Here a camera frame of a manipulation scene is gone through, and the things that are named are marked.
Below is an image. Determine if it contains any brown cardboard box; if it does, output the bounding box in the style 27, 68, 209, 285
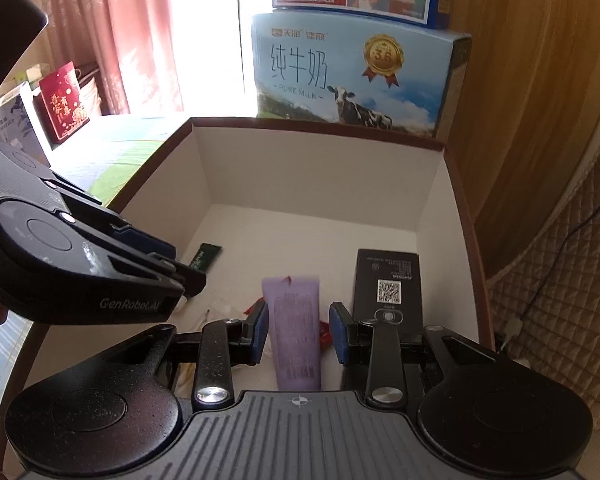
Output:
0, 116, 497, 476

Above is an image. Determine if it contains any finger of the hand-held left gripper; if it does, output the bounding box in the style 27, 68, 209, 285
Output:
84, 241, 209, 300
45, 179, 179, 262

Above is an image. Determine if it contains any purple tube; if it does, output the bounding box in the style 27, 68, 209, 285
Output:
261, 274, 326, 391

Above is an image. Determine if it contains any white appliance box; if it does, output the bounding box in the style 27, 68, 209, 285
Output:
0, 80, 54, 169

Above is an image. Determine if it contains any red gift box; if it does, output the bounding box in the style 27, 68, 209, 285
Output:
32, 61, 91, 144

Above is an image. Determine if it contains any dark green sachet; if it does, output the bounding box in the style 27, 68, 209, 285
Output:
190, 242, 224, 274

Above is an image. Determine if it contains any quilted brown chair cushion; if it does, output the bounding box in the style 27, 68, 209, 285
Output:
485, 130, 600, 432

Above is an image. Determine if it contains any wooden wardrobe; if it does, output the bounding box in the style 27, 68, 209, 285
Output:
445, 0, 600, 272

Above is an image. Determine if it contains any red snack packet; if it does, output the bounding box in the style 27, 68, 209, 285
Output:
240, 297, 334, 350

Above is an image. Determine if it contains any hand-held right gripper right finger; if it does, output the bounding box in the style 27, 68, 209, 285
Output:
328, 301, 503, 409

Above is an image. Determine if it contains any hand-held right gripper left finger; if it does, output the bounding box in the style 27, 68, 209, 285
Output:
100, 301, 270, 411

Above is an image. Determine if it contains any blue milk carton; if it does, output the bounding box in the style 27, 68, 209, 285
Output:
251, 12, 474, 141

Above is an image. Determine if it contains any plaid cloth covered desktop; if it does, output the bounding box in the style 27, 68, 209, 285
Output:
0, 112, 181, 411

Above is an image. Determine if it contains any pink curtain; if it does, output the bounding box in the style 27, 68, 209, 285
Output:
37, 0, 186, 117

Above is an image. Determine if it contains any black product box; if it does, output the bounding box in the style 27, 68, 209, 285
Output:
352, 247, 421, 332

